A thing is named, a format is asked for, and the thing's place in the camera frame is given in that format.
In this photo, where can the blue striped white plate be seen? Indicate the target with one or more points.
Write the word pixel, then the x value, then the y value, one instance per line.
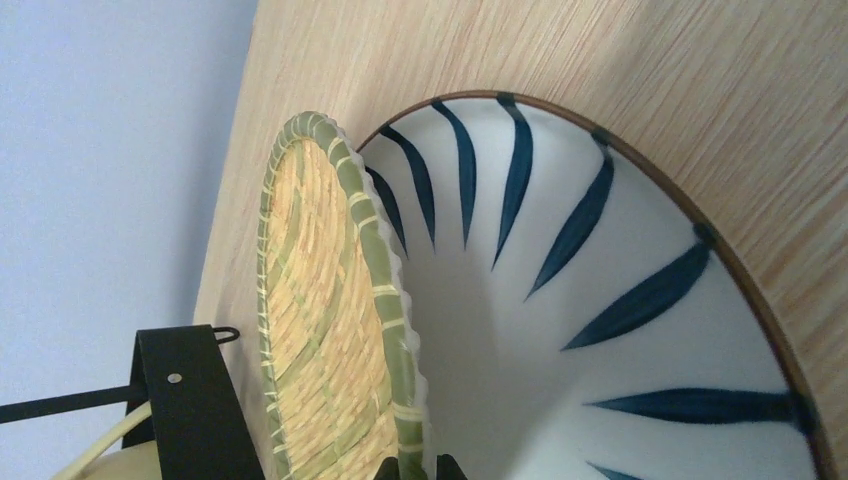
pixel 579 316

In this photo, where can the woven bamboo plate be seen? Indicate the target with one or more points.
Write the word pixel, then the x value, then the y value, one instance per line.
pixel 339 357

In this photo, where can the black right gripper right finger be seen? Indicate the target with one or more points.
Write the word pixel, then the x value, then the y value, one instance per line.
pixel 449 469

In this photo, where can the yellow handled mug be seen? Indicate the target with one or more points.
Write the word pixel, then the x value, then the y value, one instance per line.
pixel 138 462

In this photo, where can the black wire dish rack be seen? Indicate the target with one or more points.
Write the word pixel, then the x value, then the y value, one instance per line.
pixel 196 421

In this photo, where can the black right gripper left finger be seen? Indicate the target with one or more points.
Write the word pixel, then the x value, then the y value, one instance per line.
pixel 388 470

